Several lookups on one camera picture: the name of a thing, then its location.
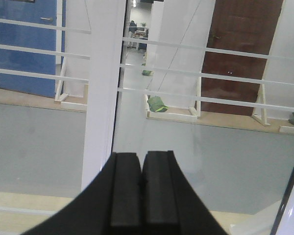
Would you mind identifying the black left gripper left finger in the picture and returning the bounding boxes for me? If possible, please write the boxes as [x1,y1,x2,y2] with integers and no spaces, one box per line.
[24,152,142,235]

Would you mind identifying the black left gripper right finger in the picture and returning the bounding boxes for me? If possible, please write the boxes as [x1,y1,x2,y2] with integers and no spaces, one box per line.
[143,151,226,235]

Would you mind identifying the sliding transparent glass door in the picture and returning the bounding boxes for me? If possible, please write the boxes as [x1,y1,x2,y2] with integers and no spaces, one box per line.
[113,0,294,235]

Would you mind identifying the green sandbag near brown door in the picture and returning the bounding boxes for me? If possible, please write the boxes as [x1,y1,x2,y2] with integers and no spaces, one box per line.
[147,96,168,113]

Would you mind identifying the brown wooden door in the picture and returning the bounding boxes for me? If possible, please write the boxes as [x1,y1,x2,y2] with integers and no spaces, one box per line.
[201,0,283,103]

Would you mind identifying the blue door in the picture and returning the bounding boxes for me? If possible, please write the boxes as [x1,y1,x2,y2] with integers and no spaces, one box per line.
[0,0,57,98]

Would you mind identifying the far green sandbag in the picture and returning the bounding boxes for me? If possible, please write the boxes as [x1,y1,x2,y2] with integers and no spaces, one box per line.
[142,70,153,76]

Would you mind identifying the fixed glass panel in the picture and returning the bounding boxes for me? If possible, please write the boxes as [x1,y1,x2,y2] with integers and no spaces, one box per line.
[0,0,93,216]

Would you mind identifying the white door frame post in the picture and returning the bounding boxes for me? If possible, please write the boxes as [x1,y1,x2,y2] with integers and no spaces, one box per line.
[81,0,126,189]

